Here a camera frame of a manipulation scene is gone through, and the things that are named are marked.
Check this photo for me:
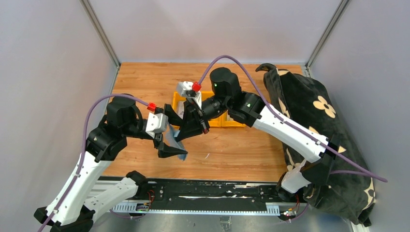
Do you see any right yellow bin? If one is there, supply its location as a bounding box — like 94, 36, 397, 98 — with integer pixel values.
221, 111, 246, 128

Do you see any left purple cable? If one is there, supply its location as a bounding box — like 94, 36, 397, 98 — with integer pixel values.
37, 94, 157, 232

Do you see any middle yellow bin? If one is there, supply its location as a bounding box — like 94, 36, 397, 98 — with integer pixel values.
201, 91, 226, 128

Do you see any black floral plush blanket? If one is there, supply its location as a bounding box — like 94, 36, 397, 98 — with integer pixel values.
256, 63, 376, 227

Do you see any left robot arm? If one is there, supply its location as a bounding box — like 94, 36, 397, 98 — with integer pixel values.
34, 94, 186, 232

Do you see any gold cards stack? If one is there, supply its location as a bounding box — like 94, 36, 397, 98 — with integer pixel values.
226, 114, 234, 122

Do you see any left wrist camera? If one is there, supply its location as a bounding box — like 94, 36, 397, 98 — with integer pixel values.
146, 113, 168, 137

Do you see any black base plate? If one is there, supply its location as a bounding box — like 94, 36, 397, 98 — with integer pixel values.
117, 178, 309, 213

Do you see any aluminium frame rail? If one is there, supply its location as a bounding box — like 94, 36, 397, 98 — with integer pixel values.
78, 176, 304, 223

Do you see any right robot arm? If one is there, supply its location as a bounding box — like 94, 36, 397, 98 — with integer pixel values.
172, 67, 335, 202

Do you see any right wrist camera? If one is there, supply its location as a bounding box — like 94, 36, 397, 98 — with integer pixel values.
176, 81, 202, 109

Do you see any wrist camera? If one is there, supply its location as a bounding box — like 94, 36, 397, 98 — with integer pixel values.
146, 113, 168, 137
176, 81, 202, 109

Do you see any white grey cards stack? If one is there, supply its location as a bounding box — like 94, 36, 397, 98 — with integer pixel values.
176, 101, 185, 118

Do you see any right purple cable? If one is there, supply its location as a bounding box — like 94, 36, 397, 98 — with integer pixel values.
192, 55, 388, 183

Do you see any purple cable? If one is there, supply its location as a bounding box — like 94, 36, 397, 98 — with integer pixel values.
192, 55, 388, 183
37, 94, 157, 232

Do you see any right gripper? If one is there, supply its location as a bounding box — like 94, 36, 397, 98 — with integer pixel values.
176, 95, 231, 142

